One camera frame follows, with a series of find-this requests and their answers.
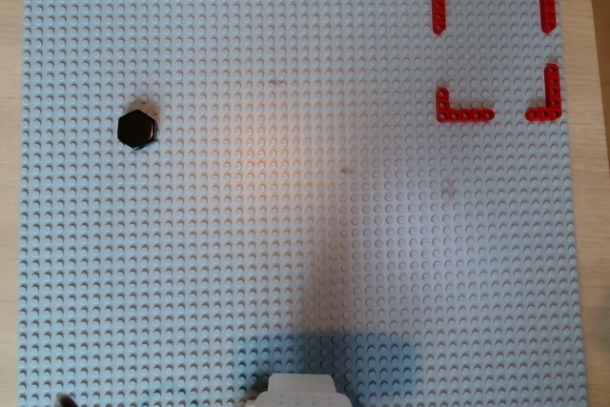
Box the black hexagonal Lego piece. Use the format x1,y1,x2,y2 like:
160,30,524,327
116,109,159,152

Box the grey Lego baseplate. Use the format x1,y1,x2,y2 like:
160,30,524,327
16,0,590,407

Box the red L-shaped Lego beam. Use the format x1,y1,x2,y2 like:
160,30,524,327
518,0,557,34
436,87,496,124
525,63,563,122
431,0,467,35

